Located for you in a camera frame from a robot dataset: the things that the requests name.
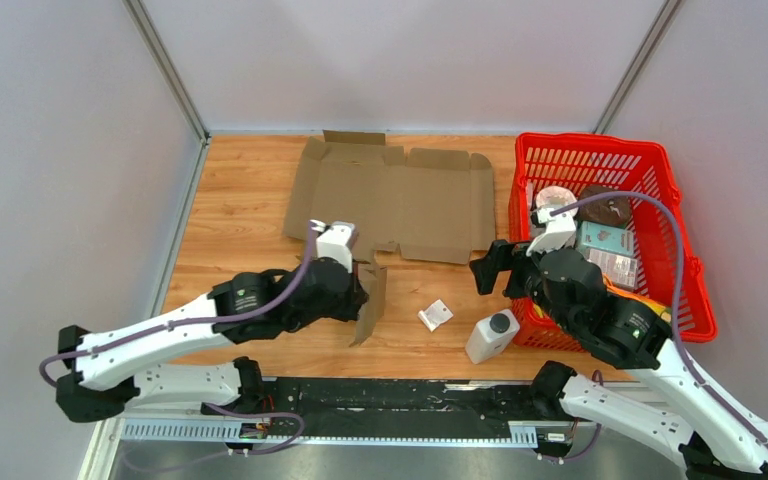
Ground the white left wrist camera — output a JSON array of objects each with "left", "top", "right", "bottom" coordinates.
[{"left": 310, "top": 220, "right": 357, "bottom": 273}]

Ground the white bottle black cap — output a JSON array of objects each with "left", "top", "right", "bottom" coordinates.
[{"left": 465, "top": 309, "right": 520, "bottom": 364}]

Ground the white printed snack box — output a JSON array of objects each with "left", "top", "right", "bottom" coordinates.
[{"left": 587, "top": 248, "right": 640, "bottom": 291}]

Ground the small white paper tag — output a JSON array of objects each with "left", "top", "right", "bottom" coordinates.
[{"left": 417, "top": 299, "right": 454, "bottom": 332}]

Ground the teal snack box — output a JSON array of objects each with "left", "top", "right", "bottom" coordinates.
[{"left": 575, "top": 221, "right": 636, "bottom": 257}]

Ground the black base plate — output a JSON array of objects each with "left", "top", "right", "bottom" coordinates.
[{"left": 198, "top": 376, "right": 597, "bottom": 448}]

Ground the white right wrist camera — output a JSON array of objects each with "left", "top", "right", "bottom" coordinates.
[{"left": 526, "top": 206, "right": 578, "bottom": 257}]

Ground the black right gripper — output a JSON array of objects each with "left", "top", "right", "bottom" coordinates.
[{"left": 467, "top": 234, "right": 574, "bottom": 335}]

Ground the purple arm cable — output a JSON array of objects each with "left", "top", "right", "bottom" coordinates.
[
  {"left": 39, "top": 221, "right": 322, "bottom": 475},
  {"left": 549, "top": 190, "right": 768, "bottom": 480}
]

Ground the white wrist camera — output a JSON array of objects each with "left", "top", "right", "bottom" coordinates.
[
  {"left": 310, "top": 220, "right": 357, "bottom": 273},
  {"left": 526, "top": 206, "right": 578, "bottom": 257}
]

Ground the small brown cardboard box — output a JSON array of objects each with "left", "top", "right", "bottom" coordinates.
[{"left": 351, "top": 261, "right": 388, "bottom": 347}]

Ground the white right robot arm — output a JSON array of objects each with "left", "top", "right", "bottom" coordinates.
[{"left": 469, "top": 240, "right": 768, "bottom": 479}]

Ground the brown round chocolate pastry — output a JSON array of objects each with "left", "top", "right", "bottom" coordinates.
[{"left": 575, "top": 196, "right": 632, "bottom": 228}]

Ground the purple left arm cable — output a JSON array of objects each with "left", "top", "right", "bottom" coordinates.
[{"left": 39, "top": 221, "right": 322, "bottom": 475}]

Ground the large flat cardboard sheet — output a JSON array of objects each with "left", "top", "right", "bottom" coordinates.
[{"left": 282, "top": 131, "right": 496, "bottom": 264}]

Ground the yellow orange snack box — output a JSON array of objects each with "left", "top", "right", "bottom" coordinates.
[{"left": 608, "top": 287, "right": 672, "bottom": 323}]

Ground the white tissue roll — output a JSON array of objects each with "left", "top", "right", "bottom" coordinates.
[{"left": 534, "top": 186, "right": 577, "bottom": 209}]

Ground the red plastic basket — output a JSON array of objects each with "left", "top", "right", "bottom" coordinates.
[{"left": 508, "top": 133, "right": 719, "bottom": 343}]

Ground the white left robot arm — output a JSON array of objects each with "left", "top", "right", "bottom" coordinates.
[{"left": 55, "top": 258, "right": 369, "bottom": 423}]

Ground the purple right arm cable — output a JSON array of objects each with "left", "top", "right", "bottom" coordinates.
[{"left": 549, "top": 190, "right": 768, "bottom": 480}]

